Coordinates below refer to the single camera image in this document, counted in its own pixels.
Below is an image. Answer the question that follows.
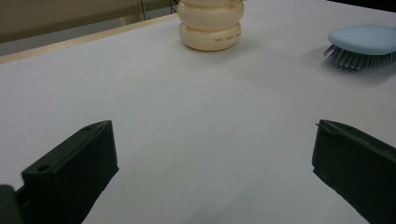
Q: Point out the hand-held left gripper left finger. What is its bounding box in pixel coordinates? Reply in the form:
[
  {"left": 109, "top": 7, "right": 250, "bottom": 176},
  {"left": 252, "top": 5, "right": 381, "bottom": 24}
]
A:
[{"left": 15, "top": 119, "right": 120, "bottom": 224}]

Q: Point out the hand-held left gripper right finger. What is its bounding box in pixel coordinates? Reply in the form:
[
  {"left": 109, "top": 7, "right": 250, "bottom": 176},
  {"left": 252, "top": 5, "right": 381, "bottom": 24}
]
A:
[{"left": 312, "top": 119, "right": 396, "bottom": 224}]

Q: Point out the light blue hairbrush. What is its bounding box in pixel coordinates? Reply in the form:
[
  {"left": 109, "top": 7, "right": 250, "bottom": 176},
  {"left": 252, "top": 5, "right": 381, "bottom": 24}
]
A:
[{"left": 323, "top": 24, "right": 396, "bottom": 71}]

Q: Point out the cream ribbed holder cup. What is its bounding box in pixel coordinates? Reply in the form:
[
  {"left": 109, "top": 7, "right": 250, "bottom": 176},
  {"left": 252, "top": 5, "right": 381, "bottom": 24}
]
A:
[{"left": 177, "top": 0, "right": 245, "bottom": 52}]

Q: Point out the wooden table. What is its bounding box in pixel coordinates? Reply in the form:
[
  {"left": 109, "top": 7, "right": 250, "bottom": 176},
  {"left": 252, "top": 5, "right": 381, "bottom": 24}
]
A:
[{"left": 0, "top": 13, "right": 179, "bottom": 65}]

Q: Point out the white table cover sheet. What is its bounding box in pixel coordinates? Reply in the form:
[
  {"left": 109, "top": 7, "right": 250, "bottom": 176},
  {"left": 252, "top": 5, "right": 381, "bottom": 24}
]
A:
[{"left": 0, "top": 0, "right": 396, "bottom": 224}]

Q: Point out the beige wooden desk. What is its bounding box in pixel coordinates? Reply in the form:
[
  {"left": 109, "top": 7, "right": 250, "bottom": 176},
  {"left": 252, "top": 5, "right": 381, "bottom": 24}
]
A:
[{"left": 0, "top": 0, "right": 180, "bottom": 45}]

